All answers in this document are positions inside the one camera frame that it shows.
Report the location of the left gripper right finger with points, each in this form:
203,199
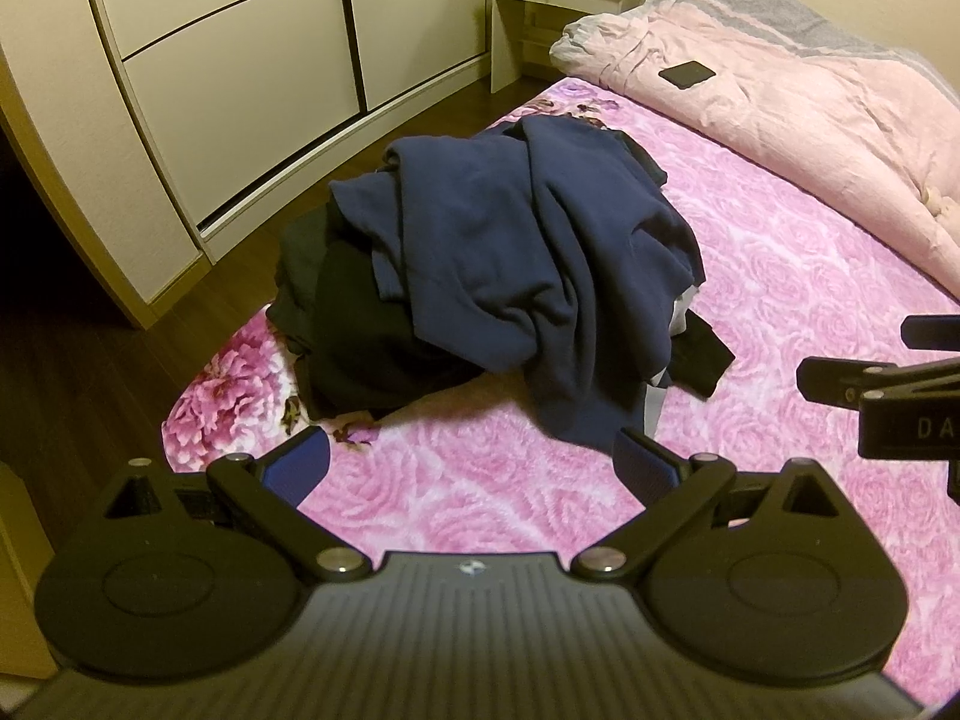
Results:
674,492

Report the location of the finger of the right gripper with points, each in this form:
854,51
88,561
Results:
847,383
933,333

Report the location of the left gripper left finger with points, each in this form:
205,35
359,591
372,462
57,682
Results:
261,498

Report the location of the navy blue sweatshirt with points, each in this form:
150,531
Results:
544,244

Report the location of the pink floral bed blanket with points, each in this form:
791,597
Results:
467,471

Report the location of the pale pink duvet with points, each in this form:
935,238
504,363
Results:
875,140

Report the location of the black smartphone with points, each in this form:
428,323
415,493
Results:
687,74

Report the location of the cream sliding wardrobe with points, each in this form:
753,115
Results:
160,133

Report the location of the grey pillow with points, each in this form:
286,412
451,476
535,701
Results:
794,26

